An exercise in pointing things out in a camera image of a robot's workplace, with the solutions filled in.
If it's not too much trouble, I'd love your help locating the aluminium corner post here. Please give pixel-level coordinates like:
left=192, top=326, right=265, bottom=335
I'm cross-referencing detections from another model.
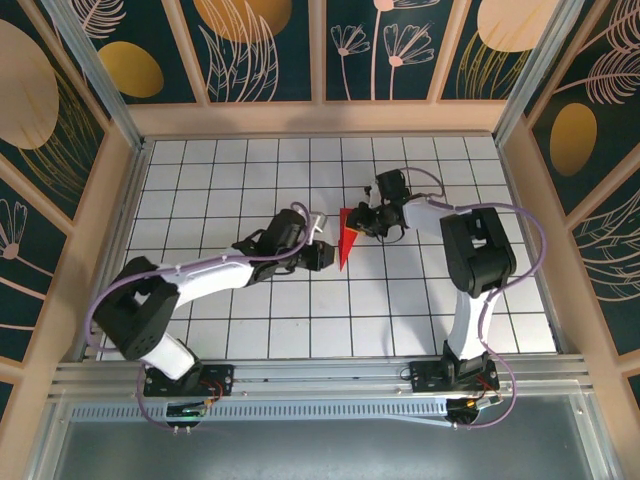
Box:
left=42, top=0, right=149, bottom=151
left=492, top=0, right=586, bottom=146

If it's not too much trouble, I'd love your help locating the thin black right gripper cable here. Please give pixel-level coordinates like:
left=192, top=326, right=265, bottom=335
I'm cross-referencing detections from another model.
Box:
left=376, top=223, right=407, bottom=245

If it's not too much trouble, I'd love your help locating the grey metal sheet panel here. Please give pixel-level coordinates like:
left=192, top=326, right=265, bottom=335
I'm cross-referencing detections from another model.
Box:
left=27, top=394, right=619, bottom=480

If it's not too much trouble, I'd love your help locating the slotted grey cable duct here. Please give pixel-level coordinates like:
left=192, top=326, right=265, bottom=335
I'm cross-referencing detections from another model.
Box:
left=69, top=402, right=451, bottom=426

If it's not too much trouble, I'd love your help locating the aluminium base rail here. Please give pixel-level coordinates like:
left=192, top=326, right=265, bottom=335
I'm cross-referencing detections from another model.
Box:
left=49, top=354, right=594, bottom=401

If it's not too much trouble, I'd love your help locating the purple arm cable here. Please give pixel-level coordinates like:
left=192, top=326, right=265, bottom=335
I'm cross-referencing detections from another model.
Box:
left=85, top=201, right=314, bottom=435
left=399, top=167, right=547, bottom=431

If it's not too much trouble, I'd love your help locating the red paper sheet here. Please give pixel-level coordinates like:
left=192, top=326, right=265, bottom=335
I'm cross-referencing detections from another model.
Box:
left=337, top=207, right=362, bottom=273

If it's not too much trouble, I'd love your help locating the aluminium side rail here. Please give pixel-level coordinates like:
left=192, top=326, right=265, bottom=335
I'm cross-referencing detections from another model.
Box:
left=497, top=139, right=571, bottom=354
left=74, top=142, right=151, bottom=361

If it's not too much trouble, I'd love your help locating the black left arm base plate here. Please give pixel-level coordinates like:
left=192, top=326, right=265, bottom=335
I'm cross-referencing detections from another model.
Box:
left=143, top=363, right=235, bottom=399

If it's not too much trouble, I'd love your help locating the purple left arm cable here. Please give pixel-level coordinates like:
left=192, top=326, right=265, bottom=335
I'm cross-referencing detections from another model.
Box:
left=85, top=201, right=314, bottom=435

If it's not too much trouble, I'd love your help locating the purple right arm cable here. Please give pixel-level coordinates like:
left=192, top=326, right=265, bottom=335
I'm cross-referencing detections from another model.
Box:
left=399, top=167, right=547, bottom=431

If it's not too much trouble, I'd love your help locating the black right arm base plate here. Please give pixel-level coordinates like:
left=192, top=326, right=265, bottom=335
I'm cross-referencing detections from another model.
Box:
left=409, top=359, right=500, bottom=394

